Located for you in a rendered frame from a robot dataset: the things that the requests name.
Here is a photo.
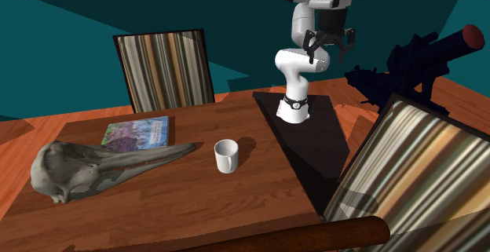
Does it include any grey long-beaked animal skull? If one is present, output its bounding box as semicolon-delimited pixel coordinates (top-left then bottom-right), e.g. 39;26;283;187
30;140;197;205

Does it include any white mug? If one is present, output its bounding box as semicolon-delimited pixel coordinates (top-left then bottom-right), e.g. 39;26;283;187
214;138;240;174

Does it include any purple flower cover book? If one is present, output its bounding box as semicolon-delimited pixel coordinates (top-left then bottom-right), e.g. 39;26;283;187
101;115;170;152

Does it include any black telescope with red cap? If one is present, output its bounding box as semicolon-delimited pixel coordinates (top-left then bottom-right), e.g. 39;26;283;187
343;24;486;116

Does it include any dark robot stand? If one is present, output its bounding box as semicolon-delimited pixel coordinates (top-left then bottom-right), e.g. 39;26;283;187
252;91;351;217

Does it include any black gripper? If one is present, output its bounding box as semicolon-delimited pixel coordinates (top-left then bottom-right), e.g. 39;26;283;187
302;7;357;65

